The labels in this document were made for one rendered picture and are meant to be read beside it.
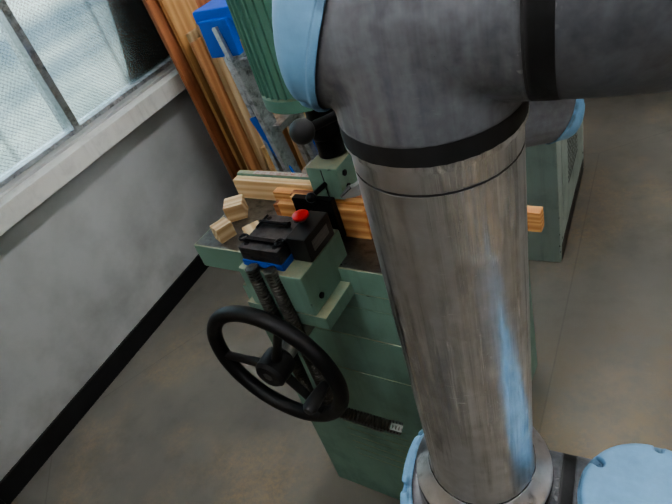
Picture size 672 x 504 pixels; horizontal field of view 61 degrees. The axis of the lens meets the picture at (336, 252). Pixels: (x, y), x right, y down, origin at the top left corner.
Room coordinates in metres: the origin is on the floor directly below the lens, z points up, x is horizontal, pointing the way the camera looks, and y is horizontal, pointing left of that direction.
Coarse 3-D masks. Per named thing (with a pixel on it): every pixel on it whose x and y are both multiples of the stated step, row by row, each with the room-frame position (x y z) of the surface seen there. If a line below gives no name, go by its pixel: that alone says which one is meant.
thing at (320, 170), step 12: (348, 156) 0.94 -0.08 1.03; (312, 168) 0.94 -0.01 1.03; (324, 168) 0.93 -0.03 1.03; (336, 168) 0.91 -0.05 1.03; (348, 168) 0.93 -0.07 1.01; (312, 180) 0.95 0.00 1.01; (324, 180) 0.93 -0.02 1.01; (336, 180) 0.91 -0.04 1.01; (348, 180) 0.93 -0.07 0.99; (324, 192) 0.93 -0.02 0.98; (336, 192) 0.92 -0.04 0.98
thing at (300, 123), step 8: (296, 120) 0.70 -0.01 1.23; (304, 120) 0.70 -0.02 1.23; (320, 120) 0.73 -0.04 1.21; (328, 120) 0.74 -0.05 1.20; (336, 120) 0.76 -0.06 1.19; (296, 128) 0.69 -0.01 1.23; (304, 128) 0.69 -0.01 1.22; (312, 128) 0.69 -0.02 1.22; (320, 128) 0.73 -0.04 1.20; (296, 136) 0.69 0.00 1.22; (304, 136) 0.69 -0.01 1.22; (312, 136) 0.69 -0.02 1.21; (304, 144) 0.69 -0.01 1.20
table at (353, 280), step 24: (264, 216) 1.06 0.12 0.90; (216, 240) 1.03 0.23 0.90; (360, 240) 0.86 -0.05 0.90; (216, 264) 1.02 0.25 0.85; (240, 264) 0.97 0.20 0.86; (360, 264) 0.79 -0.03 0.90; (336, 288) 0.79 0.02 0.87; (360, 288) 0.78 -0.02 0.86; (384, 288) 0.74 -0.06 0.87; (336, 312) 0.74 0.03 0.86
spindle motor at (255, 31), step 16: (240, 0) 0.92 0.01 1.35; (256, 0) 0.90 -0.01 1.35; (240, 16) 0.92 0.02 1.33; (256, 16) 0.90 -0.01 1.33; (240, 32) 0.95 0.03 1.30; (256, 32) 0.91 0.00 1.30; (272, 32) 0.89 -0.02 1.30; (256, 48) 0.92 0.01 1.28; (272, 48) 0.90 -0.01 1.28; (256, 64) 0.93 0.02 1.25; (272, 64) 0.90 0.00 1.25; (256, 80) 0.95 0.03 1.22; (272, 80) 0.91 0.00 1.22; (272, 96) 0.92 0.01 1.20; (288, 96) 0.90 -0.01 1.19; (272, 112) 0.93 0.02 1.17; (288, 112) 0.90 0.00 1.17
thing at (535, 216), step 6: (276, 192) 1.07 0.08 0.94; (282, 192) 1.06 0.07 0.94; (288, 192) 1.05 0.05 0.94; (276, 198) 1.08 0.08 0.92; (282, 198) 1.06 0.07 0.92; (288, 198) 1.05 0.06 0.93; (528, 210) 0.73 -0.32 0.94; (534, 210) 0.72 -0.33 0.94; (540, 210) 0.72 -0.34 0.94; (528, 216) 0.72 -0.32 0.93; (534, 216) 0.72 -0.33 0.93; (540, 216) 0.71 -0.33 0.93; (528, 222) 0.72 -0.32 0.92; (534, 222) 0.72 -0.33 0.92; (540, 222) 0.71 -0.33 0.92; (528, 228) 0.72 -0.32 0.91; (534, 228) 0.72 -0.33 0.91; (540, 228) 0.71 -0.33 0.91
